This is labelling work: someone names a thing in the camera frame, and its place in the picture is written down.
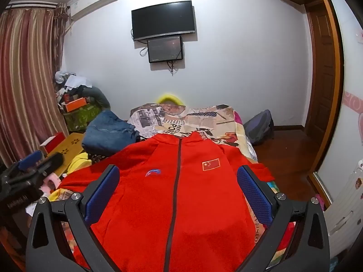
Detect red and white box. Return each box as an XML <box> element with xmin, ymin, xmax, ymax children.
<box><xmin>40</xmin><ymin>132</ymin><xmax>67</xmax><ymax>155</ymax></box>

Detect brown wooden door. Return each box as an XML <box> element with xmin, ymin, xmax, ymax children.
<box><xmin>305</xmin><ymin>0</ymin><xmax>338</xmax><ymax>139</ymax></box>

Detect white air conditioner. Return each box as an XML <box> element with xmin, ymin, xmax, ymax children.
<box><xmin>68</xmin><ymin>0</ymin><xmax>120</xmax><ymax>20</ymax></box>

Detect grey backpack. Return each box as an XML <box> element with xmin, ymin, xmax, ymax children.
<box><xmin>243</xmin><ymin>109</ymin><xmax>275</xmax><ymax>146</ymax></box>

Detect red zip jacket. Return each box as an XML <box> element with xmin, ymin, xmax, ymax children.
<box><xmin>58</xmin><ymin>132</ymin><xmax>275</xmax><ymax>272</ymax></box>

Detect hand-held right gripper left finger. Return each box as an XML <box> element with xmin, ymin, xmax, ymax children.
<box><xmin>25</xmin><ymin>164</ymin><xmax>121</xmax><ymax>272</ymax></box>

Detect yellow cloth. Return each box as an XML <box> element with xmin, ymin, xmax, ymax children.
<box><xmin>68</xmin><ymin>152</ymin><xmax>93</xmax><ymax>173</ymax></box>

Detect orange box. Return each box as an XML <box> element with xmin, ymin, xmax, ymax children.
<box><xmin>63</xmin><ymin>97</ymin><xmax>87</xmax><ymax>113</ymax></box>

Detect yellow pillow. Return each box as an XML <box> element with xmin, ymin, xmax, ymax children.
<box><xmin>155</xmin><ymin>92</ymin><xmax>185</xmax><ymax>105</ymax></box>

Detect white crumpled plastic bags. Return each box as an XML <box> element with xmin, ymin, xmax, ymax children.
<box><xmin>55</xmin><ymin>71</ymin><xmax>93</xmax><ymax>88</ymax></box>

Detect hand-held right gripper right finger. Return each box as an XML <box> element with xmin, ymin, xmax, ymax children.
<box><xmin>237</xmin><ymin>165</ymin><xmax>331</xmax><ymax>272</ymax></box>

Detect folded blue jeans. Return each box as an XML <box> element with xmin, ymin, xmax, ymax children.
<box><xmin>82</xmin><ymin>110</ymin><xmax>140</xmax><ymax>157</ymax></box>

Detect white wardrobe with stickers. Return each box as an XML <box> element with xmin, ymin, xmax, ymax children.
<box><xmin>315</xmin><ymin>0</ymin><xmax>363</xmax><ymax>261</ymax></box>

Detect striped brown curtain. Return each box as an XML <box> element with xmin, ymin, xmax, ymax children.
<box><xmin>0</xmin><ymin>1</ymin><xmax>70</xmax><ymax>168</ymax></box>

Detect large black wall television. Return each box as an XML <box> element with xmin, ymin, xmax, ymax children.
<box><xmin>131</xmin><ymin>1</ymin><xmax>197</xmax><ymax>41</ymax></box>

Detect printed blanket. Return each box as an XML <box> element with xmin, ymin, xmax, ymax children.
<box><xmin>49</xmin><ymin>103</ymin><xmax>297</xmax><ymax>272</ymax></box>

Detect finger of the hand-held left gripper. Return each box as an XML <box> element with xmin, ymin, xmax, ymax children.
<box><xmin>17</xmin><ymin>150</ymin><xmax>44</xmax><ymax>170</ymax></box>
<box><xmin>34</xmin><ymin>152</ymin><xmax>64</xmax><ymax>173</ymax></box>

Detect small black wall monitor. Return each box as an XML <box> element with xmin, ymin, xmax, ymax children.
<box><xmin>147</xmin><ymin>35</ymin><xmax>184</xmax><ymax>63</ymax></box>

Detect dark green bag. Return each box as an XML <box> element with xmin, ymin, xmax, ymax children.
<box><xmin>81</xmin><ymin>86</ymin><xmax>111</xmax><ymax>111</ymax></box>

